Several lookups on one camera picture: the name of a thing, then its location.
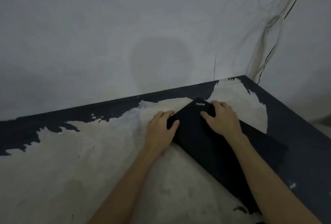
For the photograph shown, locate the person's left hand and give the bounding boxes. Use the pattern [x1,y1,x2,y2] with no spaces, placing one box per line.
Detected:
[144,110,180,156]

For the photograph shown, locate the thin black cable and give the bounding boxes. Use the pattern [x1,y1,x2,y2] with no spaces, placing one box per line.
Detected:
[258,0,305,85]

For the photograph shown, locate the person's left forearm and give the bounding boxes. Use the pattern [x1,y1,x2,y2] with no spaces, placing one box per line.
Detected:
[87,147,169,224]

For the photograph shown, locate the grey cable bundle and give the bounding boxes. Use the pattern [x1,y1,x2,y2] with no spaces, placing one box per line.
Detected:
[244,0,331,83]

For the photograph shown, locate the person's right forearm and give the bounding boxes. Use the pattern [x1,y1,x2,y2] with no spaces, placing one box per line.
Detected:
[228,134,322,224]

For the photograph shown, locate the black laptop computer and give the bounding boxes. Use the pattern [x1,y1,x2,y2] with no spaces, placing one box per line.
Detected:
[167,98,289,215]

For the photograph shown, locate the person's right hand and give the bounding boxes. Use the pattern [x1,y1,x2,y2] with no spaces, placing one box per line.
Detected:
[200,100,244,142]

